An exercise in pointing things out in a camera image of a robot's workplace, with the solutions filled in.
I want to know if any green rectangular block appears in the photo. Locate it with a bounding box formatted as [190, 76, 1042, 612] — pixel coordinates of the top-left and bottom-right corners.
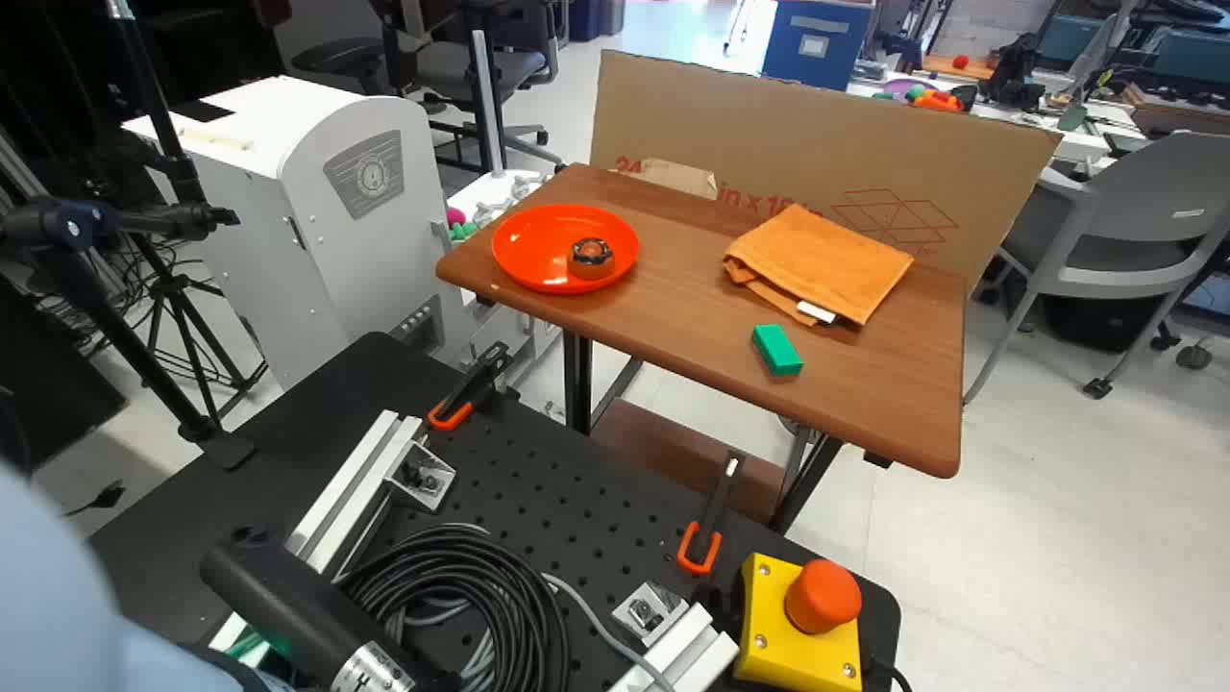
[748, 319, 809, 380]

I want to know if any grey plastic chair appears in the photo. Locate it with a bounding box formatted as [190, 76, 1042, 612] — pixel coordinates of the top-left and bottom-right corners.
[962, 126, 1230, 407]

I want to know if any white grey machine cabinet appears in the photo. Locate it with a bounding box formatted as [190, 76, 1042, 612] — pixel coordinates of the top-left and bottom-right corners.
[122, 75, 536, 398]

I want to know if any white bin with colourful items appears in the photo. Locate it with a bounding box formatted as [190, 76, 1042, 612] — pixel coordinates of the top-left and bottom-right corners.
[440, 166, 549, 249]

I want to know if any dark office swivel chair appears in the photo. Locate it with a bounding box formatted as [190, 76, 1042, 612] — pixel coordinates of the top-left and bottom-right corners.
[282, 0, 570, 170]

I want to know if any coiled black cable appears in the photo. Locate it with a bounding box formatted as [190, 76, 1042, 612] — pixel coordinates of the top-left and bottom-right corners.
[340, 522, 572, 692]

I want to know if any blue box with label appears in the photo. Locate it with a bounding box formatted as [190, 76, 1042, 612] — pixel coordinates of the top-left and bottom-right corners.
[757, 0, 882, 91]

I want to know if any grey metal pole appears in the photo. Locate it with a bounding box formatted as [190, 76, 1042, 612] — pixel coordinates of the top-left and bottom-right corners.
[467, 27, 513, 178]

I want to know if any small dark brown donut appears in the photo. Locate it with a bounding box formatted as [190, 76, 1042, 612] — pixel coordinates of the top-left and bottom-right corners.
[565, 234, 620, 282]

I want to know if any black orange bar clamp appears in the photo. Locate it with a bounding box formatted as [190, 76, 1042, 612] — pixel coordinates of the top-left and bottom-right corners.
[672, 455, 747, 582]
[422, 339, 516, 436]

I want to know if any red emergency stop button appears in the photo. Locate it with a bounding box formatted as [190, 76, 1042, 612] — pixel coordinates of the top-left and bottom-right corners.
[784, 559, 866, 639]

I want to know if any black perforated base board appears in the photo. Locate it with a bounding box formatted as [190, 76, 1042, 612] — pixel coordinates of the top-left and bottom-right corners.
[87, 332, 902, 692]

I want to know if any black camera tripod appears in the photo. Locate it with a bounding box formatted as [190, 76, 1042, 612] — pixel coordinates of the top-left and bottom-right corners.
[0, 0, 273, 446]

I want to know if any small metal corner bracket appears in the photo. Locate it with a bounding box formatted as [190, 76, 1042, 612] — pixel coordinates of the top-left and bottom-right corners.
[611, 582, 689, 651]
[391, 446, 456, 516]

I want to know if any short aluminium extrusion rail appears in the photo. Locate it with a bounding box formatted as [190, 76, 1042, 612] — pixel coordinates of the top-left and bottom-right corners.
[611, 600, 747, 692]

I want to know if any brown cardboard sheet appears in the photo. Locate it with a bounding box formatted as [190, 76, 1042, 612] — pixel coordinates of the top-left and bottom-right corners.
[587, 48, 1065, 300]

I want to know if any colourful toys pile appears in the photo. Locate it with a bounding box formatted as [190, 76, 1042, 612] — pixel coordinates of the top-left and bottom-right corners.
[882, 52, 985, 114]

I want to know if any long aluminium extrusion rail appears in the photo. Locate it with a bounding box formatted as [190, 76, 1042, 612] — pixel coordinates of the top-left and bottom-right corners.
[282, 407, 432, 582]

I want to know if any orange round plate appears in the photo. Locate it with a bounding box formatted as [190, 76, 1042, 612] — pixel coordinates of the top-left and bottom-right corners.
[487, 200, 646, 300]

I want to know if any yellow emergency stop box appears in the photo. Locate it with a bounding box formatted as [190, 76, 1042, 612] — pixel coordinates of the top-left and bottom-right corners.
[732, 549, 869, 692]

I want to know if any orange terry towel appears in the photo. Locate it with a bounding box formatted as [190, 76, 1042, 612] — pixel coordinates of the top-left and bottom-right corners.
[720, 200, 920, 334]

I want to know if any black cylinder with silver end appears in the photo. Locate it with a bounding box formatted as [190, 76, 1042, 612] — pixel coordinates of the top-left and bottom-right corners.
[200, 532, 418, 692]

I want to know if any black table leg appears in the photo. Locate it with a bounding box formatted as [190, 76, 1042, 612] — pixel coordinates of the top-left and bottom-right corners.
[560, 326, 597, 437]
[764, 427, 851, 535]

